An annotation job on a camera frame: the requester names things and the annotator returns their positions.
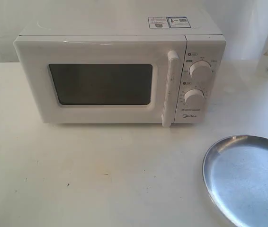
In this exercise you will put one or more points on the round silver metal plate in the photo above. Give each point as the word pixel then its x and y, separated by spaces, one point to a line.
pixel 235 174

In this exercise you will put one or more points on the white microwave oven body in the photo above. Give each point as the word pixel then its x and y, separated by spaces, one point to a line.
pixel 205 41

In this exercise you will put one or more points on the white control knob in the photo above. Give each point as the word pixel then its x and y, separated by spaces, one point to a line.
pixel 200 70
pixel 194 98

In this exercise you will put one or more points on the white microwave door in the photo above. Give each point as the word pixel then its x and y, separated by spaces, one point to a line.
pixel 103 78

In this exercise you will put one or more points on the lower white control knob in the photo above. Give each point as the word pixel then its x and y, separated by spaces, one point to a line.
pixel 194 98

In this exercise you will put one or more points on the upper white control knob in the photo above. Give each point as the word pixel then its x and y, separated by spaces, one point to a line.
pixel 200 70

